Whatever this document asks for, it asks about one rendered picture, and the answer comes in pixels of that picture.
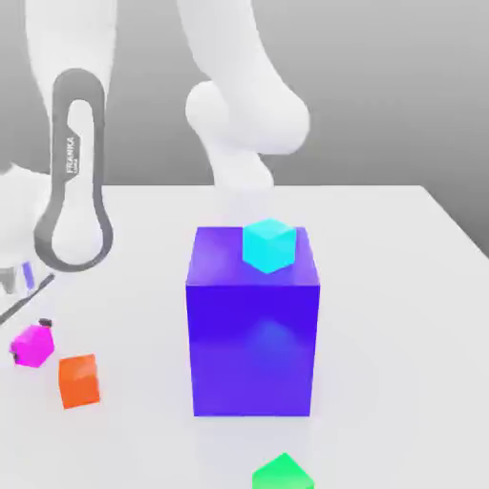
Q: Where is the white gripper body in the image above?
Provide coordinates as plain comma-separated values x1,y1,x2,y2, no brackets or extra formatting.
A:
0,272,58,337

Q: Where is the small magenta cube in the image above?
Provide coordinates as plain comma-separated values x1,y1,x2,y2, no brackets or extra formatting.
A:
9,323,55,369

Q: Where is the small orange cube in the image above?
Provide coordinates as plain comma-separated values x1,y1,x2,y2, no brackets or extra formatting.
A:
57,353,101,411

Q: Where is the small cyan cube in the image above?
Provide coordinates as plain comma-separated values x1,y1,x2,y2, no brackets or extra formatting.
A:
242,217,298,275

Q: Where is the small green cube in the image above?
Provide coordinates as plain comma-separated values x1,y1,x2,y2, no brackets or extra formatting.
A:
250,452,316,489

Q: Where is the large blue box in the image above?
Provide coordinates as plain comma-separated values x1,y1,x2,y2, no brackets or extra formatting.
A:
185,225,321,418

